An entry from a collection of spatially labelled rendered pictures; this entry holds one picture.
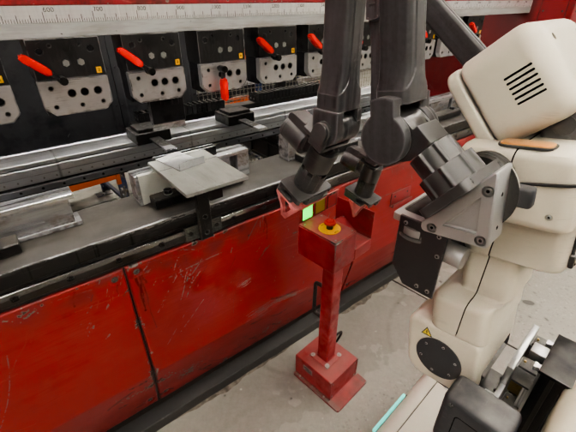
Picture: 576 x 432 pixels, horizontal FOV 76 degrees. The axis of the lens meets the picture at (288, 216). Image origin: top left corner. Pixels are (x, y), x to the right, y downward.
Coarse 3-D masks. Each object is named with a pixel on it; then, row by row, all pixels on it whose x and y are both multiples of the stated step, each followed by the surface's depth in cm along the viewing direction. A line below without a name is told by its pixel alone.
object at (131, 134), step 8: (128, 128) 129; (136, 128) 125; (144, 128) 125; (152, 128) 126; (128, 136) 130; (136, 136) 123; (144, 136) 124; (152, 136) 126; (160, 136) 128; (168, 136) 129; (136, 144) 125; (144, 144) 125; (160, 144) 120; (168, 144) 120; (168, 152) 116
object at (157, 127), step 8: (152, 104) 103; (160, 104) 105; (168, 104) 106; (176, 104) 107; (152, 112) 104; (160, 112) 106; (168, 112) 107; (176, 112) 108; (184, 112) 110; (152, 120) 105; (160, 120) 106; (168, 120) 108; (176, 120) 109; (184, 120) 112; (160, 128) 108; (168, 128) 110
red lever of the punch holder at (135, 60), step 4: (120, 48) 87; (120, 52) 87; (124, 52) 87; (128, 52) 88; (124, 56) 88; (128, 56) 88; (132, 56) 89; (128, 60) 90; (132, 60) 89; (136, 60) 90; (140, 60) 90; (136, 64) 90; (140, 64) 91; (144, 64) 92; (144, 68) 92; (148, 68) 93; (152, 68) 92; (148, 72) 92; (152, 72) 93
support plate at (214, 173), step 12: (192, 156) 112; (204, 156) 112; (156, 168) 104; (168, 168) 104; (192, 168) 104; (204, 168) 104; (216, 168) 104; (228, 168) 104; (168, 180) 98; (180, 180) 98; (192, 180) 98; (204, 180) 98; (216, 180) 98; (228, 180) 98; (240, 180) 99; (180, 192) 93; (192, 192) 92; (204, 192) 93
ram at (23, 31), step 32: (0, 0) 74; (32, 0) 77; (64, 0) 80; (96, 0) 83; (128, 0) 87; (160, 0) 91; (192, 0) 96; (224, 0) 101; (256, 0) 107; (288, 0) 113; (320, 0) 120; (448, 0) 160; (480, 0) 175; (0, 32) 76; (32, 32) 79; (64, 32) 82; (96, 32) 86; (128, 32) 90; (160, 32) 94
